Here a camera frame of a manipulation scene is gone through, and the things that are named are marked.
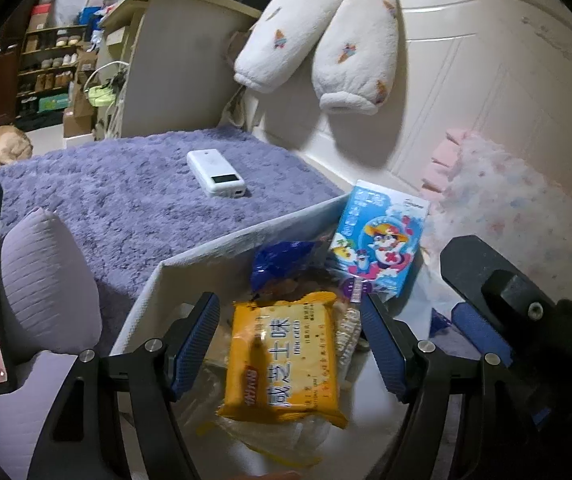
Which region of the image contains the blue snack packet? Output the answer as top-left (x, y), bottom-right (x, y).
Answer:
top-left (251, 241), bottom-right (327, 306)

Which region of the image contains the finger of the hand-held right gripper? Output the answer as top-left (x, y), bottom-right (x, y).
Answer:
top-left (440, 235), bottom-right (517, 307)
top-left (452, 302), bottom-right (513, 361)

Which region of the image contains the yellow snack packet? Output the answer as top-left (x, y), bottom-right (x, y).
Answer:
top-left (216, 291), bottom-right (349, 430)

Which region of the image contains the white power bank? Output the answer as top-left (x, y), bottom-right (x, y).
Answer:
top-left (187, 149), bottom-right (247, 198)

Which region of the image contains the wooden shoe shelf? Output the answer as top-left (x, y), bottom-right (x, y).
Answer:
top-left (16, 22), bottom-right (91, 126)

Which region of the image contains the canvas tote bag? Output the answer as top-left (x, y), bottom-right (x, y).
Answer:
top-left (218, 30), bottom-right (267, 133)

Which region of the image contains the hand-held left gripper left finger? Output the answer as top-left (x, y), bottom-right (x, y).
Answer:
top-left (26, 292), bottom-right (221, 480)

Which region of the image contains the white cable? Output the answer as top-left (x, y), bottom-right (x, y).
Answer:
top-left (83, 60), bottom-right (131, 133)

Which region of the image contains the white fabric storage box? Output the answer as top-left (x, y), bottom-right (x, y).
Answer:
top-left (110, 194), bottom-right (447, 480)

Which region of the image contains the beige bedside cabinet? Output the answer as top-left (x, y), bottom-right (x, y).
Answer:
top-left (100, 0), bottom-right (264, 141)

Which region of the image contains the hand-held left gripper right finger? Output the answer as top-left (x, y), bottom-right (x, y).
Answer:
top-left (360, 293), bottom-right (552, 480)

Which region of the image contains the purple fuzzy blanket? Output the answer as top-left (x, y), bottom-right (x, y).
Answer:
top-left (0, 127), bottom-right (347, 331)

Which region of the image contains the green plastic pouch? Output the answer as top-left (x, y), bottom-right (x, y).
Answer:
top-left (88, 85), bottom-right (116, 107)

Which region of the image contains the cardboard box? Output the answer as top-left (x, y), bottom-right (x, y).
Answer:
top-left (63, 82), bottom-right (97, 137)

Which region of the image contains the blue cartoon carton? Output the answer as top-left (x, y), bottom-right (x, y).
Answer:
top-left (328, 180), bottom-right (430, 302)

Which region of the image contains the white bed headboard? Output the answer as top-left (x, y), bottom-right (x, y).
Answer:
top-left (251, 0), bottom-right (572, 221)

